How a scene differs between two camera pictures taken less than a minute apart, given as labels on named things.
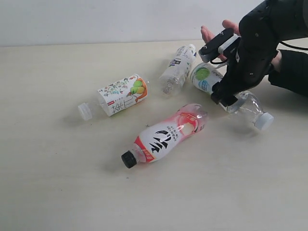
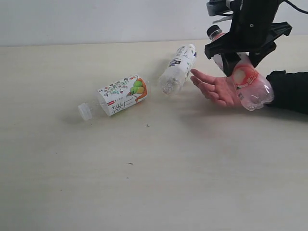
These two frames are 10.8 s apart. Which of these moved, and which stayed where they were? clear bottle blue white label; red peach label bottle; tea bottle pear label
Moved: red peach label bottle
Stayed: tea bottle pear label; clear bottle blue white label
